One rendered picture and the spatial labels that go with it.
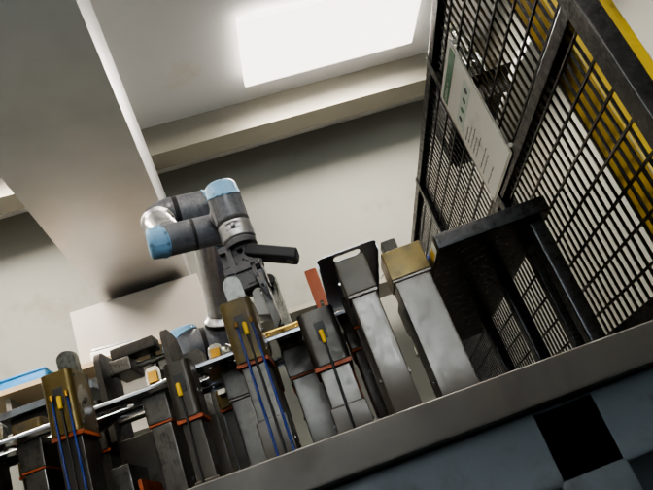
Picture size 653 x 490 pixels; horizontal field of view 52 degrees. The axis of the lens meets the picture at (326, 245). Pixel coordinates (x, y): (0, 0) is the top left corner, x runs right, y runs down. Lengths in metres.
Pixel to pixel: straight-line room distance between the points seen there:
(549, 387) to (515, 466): 0.09
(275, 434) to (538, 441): 0.54
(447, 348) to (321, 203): 3.95
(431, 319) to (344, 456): 0.65
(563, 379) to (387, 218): 4.45
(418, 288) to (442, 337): 0.10
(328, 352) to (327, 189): 4.07
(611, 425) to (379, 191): 4.54
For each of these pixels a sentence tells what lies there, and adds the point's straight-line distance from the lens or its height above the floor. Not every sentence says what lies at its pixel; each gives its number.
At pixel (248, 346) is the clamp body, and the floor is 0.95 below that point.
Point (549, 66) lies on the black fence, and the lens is 1.14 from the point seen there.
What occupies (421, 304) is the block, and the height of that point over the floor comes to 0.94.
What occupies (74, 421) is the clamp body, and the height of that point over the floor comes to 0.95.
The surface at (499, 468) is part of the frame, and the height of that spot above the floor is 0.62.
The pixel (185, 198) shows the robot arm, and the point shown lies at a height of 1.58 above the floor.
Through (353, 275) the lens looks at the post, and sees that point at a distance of 1.05.
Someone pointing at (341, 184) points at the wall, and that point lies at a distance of 5.24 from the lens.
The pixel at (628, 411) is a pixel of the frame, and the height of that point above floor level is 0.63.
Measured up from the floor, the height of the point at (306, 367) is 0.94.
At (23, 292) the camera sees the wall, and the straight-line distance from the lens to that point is 5.25.
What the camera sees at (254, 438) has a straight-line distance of 1.41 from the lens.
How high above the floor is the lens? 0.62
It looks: 22 degrees up
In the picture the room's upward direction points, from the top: 21 degrees counter-clockwise
